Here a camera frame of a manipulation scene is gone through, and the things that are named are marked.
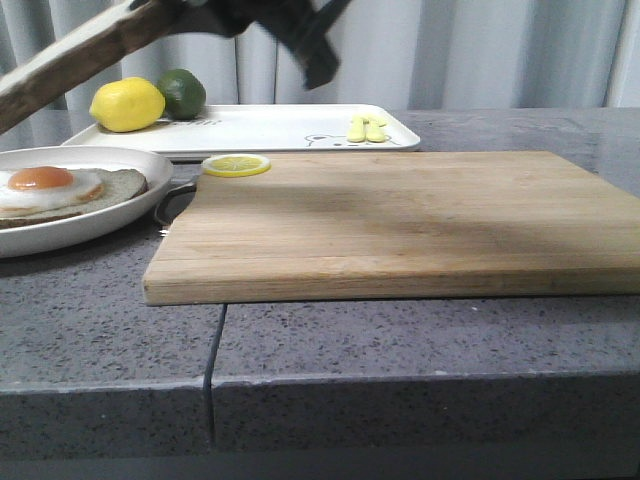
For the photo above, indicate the bottom bread slice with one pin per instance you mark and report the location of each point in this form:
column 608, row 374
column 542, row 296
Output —
column 119, row 186

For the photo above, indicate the yellow plastic spoon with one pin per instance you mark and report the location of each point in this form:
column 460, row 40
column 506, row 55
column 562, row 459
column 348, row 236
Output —
column 374, row 128

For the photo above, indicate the white bread slice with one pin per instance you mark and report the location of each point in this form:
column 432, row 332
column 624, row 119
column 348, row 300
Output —
column 86, row 51

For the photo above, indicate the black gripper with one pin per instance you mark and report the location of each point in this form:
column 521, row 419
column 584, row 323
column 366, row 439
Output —
column 298, row 25

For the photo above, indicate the white round plate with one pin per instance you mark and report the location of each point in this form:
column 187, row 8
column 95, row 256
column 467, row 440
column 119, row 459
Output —
column 33, row 239

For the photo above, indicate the white bear-print tray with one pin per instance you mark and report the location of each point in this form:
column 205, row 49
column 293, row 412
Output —
column 255, row 128

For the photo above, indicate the grey curtain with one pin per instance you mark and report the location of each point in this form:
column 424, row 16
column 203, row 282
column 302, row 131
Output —
column 416, row 55

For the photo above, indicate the lemon slice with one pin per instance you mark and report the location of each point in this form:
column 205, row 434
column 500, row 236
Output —
column 235, row 165

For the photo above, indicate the fried egg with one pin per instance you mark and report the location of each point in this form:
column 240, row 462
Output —
column 38, row 189

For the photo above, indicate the yellow lemon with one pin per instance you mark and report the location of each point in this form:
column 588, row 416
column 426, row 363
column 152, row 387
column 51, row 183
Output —
column 126, row 105

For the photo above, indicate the green lime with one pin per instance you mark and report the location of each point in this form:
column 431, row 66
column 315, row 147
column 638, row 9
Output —
column 184, row 94

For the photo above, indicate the wooden cutting board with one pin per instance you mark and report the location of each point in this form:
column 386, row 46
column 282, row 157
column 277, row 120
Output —
column 322, row 226

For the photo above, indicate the metal cutting board handle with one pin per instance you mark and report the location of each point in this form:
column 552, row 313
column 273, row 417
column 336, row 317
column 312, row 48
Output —
column 174, row 202

